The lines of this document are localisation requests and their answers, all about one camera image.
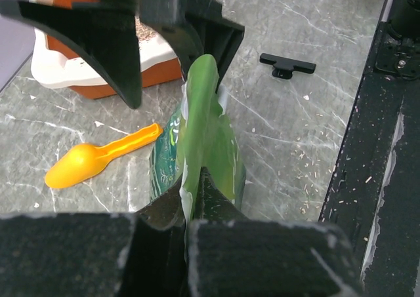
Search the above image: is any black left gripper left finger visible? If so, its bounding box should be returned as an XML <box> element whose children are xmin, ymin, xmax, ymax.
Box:
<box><xmin>1</xmin><ymin>191</ymin><xmax>186</xmax><ymax>296</ymax></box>

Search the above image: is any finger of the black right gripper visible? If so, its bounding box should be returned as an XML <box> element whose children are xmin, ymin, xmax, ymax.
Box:
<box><xmin>140</xmin><ymin>0</ymin><xmax>245</xmax><ymax>79</ymax></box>
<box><xmin>1</xmin><ymin>0</ymin><xmax>141</xmax><ymax>109</ymax></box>

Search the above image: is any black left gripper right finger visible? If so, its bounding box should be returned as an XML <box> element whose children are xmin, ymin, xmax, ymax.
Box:
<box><xmin>188</xmin><ymin>168</ymin><xmax>364</xmax><ymax>296</ymax></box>

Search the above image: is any black bag clip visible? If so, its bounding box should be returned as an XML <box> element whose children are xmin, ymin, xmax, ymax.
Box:
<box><xmin>259</xmin><ymin>53</ymin><xmax>316</xmax><ymax>79</ymax></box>

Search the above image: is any yellow plastic scoop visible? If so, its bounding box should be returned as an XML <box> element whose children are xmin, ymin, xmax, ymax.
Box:
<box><xmin>45</xmin><ymin>123</ymin><xmax>163</xmax><ymax>189</ymax></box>

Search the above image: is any green litter bag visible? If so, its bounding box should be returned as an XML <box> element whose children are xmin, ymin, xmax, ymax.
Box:
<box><xmin>150</xmin><ymin>54</ymin><xmax>246</xmax><ymax>220</ymax></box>

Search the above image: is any white orange litter box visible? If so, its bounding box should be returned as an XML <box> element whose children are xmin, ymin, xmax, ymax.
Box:
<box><xmin>30</xmin><ymin>0</ymin><xmax>182</xmax><ymax>99</ymax></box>

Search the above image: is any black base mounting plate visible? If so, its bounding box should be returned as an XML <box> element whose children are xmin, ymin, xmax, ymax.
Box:
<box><xmin>319</xmin><ymin>0</ymin><xmax>419</xmax><ymax>296</ymax></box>

